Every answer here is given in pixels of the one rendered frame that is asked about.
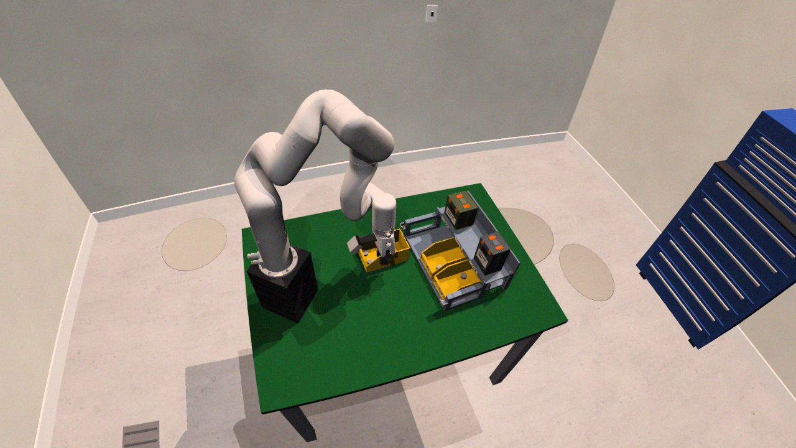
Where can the dark grey tool case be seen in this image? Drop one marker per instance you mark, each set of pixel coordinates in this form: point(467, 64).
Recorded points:
point(491, 253)

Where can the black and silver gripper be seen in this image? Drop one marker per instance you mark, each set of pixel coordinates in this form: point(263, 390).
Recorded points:
point(385, 246)

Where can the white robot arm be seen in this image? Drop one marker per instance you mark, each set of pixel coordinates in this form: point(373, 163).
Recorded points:
point(281, 160)

